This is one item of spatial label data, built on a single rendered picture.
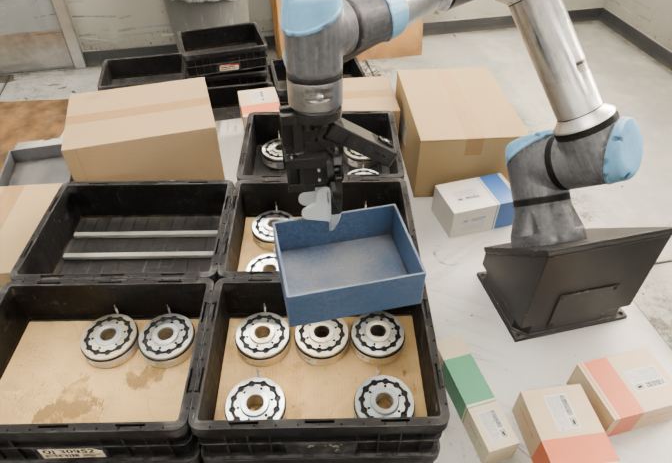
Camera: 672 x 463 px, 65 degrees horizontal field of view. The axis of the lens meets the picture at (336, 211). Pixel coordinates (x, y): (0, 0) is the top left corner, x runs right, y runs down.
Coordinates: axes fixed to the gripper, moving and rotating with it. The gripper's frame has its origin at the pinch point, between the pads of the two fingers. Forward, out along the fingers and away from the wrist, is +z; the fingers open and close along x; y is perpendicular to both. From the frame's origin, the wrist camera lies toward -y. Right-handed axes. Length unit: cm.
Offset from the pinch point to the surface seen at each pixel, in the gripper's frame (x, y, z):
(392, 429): 23.0, -4.1, 23.3
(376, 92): -87, -28, 17
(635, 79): -230, -242, 87
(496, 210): -38, -49, 32
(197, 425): 17.8, 24.8, 21.6
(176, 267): -25.9, 31.6, 26.6
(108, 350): -4.1, 42.4, 26.0
